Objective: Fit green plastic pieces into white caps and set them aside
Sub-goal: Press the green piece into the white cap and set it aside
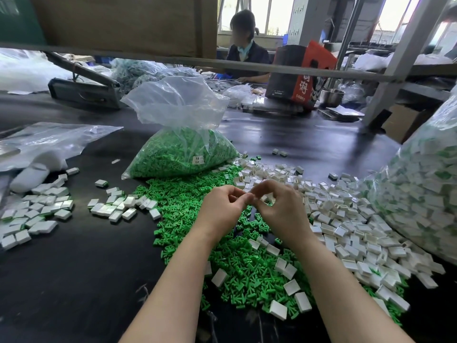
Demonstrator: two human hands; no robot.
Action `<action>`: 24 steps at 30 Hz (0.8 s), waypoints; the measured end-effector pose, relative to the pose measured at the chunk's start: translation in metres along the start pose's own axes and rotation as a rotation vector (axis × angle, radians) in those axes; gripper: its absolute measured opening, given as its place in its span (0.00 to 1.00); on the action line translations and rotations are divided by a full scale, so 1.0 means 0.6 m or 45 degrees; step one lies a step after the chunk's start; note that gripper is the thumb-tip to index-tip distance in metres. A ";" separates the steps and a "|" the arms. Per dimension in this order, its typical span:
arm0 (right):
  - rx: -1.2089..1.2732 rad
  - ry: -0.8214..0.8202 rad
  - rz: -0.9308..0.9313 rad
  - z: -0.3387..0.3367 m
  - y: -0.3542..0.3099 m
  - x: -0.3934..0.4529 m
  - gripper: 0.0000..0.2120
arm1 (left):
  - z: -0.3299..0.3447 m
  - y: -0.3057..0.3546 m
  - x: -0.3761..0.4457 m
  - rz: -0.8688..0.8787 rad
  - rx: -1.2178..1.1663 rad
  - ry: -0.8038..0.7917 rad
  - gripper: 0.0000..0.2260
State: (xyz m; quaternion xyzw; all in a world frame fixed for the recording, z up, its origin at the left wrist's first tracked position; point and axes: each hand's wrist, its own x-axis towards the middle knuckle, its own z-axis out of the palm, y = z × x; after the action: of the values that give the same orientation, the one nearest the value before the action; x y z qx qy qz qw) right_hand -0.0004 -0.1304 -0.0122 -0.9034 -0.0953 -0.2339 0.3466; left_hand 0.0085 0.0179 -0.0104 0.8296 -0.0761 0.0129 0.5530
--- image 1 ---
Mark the grey metal shelf frame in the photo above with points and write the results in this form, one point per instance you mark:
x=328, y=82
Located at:
x=143, y=59

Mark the cardboard box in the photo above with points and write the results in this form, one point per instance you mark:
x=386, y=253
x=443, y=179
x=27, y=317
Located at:
x=405, y=123

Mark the black table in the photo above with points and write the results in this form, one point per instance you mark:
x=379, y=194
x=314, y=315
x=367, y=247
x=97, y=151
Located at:
x=71, y=293

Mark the person's left forearm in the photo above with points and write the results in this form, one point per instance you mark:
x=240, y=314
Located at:
x=175, y=308

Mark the white bags on shelf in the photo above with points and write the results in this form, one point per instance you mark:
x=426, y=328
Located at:
x=400, y=62

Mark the metal bowl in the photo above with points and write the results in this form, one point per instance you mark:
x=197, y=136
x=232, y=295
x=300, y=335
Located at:
x=332, y=97

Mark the white plastic sheet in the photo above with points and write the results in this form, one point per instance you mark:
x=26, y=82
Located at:
x=31, y=73

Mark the person's left hand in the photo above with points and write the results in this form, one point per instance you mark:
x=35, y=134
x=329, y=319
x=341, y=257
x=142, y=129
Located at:
x=223, y=214

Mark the brown board panel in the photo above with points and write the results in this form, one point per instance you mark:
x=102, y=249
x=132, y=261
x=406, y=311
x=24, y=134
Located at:
x=113, y=25

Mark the crumpled white plastic bag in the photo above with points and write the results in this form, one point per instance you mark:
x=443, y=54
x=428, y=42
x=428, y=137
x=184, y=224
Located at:
x=241, y=95

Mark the white paper sheets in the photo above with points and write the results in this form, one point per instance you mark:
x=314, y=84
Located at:
x=341, y=113

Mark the person's right forearm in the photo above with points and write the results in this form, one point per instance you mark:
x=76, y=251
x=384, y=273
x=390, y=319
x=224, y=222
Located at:
x=357, y=308

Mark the pile of white plastic caps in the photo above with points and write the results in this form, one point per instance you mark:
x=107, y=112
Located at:
x=368, y=221

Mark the bag of green clips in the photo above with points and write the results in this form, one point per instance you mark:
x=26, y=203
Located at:
x=187, y=152

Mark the clear bag of pale parts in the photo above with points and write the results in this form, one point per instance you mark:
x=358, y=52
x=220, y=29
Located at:
x=148, y=73

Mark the pile of green parts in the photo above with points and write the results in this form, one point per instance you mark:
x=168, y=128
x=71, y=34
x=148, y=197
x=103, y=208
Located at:
x=178, y=205

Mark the large bag of white caps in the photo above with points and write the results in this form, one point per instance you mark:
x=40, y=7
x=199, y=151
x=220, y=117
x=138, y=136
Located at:
x=439, y=188

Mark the black and red box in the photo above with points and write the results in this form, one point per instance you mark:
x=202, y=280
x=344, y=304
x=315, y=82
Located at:
x=297, y=77

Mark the empty clear plastic bag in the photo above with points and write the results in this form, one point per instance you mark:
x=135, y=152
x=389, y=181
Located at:
x=50, y=139

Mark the person's right hand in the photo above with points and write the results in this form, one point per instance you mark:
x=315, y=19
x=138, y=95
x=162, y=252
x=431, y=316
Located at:
x=285, y=212

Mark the pile of assembled white pieces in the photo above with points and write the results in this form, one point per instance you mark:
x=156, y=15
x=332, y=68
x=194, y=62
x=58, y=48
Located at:
x=37, y=213

